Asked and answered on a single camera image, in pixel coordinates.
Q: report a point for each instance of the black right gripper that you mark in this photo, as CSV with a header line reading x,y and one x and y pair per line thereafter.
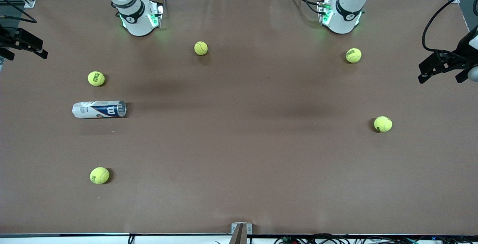
x,y
7,39

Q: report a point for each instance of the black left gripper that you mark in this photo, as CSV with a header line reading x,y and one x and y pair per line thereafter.
x,y
461,47

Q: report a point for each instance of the white blue tennis ball can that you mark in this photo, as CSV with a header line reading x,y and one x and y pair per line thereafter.
x,y
93,109

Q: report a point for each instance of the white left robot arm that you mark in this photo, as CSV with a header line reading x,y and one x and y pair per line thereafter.
x,y
345,19

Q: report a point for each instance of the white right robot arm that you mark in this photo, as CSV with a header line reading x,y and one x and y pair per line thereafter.
x,y
136,23

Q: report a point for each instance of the yellow tennis ball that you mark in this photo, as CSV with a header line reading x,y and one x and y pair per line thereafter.
x,y
353,55
99,175
96,78
201,48
382,124

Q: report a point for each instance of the brown paper table cover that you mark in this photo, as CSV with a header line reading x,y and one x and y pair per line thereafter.
x,y
239,161

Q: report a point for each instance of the grey metal camera bracket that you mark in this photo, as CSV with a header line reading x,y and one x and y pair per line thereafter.
x,y
241,231

